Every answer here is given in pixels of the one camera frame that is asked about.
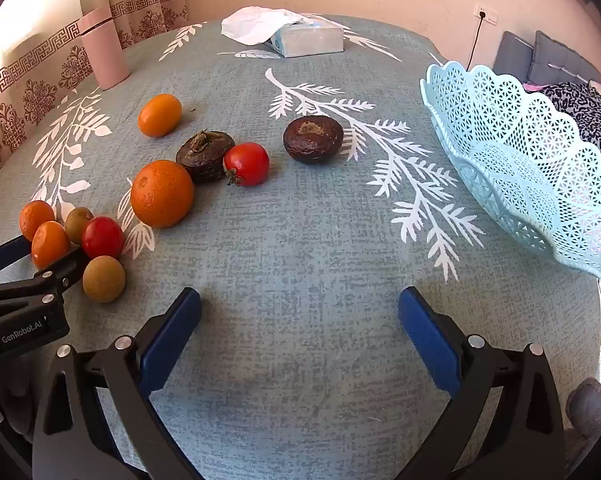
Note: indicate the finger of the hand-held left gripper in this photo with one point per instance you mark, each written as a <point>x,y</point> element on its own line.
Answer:
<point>63,272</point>
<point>8,255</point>

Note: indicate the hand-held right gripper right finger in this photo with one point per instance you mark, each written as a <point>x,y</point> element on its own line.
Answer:
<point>428,340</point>

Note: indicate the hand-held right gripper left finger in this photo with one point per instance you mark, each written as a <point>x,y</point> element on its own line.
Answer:
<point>173,340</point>

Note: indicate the small orange tangerine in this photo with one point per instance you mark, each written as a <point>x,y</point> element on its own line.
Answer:
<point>35,217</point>
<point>50,244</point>

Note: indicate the brown longan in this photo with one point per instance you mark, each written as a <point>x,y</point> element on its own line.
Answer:
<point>76,222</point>
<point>104,278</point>

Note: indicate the red tomato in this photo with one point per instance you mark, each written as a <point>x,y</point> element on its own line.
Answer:
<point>103,237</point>
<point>248,163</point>

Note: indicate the large round orange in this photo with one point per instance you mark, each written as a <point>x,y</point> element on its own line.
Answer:
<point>162,193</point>

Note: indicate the dark brown mangosteen with stem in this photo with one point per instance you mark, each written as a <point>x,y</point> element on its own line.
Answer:
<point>203,157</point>

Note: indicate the oval orange kumquat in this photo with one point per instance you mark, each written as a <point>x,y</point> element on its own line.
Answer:
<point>160,115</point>

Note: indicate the light blue plastic basket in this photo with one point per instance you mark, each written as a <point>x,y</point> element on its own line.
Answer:
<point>520,170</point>

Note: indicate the dark brown round fruit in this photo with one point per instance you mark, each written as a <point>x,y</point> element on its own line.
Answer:
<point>313,139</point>

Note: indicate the teal leaf print tablecloth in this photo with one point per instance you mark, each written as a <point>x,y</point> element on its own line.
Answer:
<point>290,240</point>

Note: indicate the beige patterned curtain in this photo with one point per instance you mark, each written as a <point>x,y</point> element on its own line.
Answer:
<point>30,60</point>

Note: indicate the pink bottle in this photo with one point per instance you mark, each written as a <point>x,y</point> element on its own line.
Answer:
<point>104,47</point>

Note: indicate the pink cloth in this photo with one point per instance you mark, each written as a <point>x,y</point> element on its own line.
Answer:
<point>532,87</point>

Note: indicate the leopard print cloth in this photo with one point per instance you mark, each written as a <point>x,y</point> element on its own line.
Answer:
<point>592,115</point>

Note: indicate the grey cushion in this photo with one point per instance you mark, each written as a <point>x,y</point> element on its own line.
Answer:
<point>512,57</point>
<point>565,60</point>

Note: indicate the white tissue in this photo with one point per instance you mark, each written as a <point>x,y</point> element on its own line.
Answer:
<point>255,25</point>

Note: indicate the white wall socket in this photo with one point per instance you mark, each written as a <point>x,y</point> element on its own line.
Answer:
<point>486,12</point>

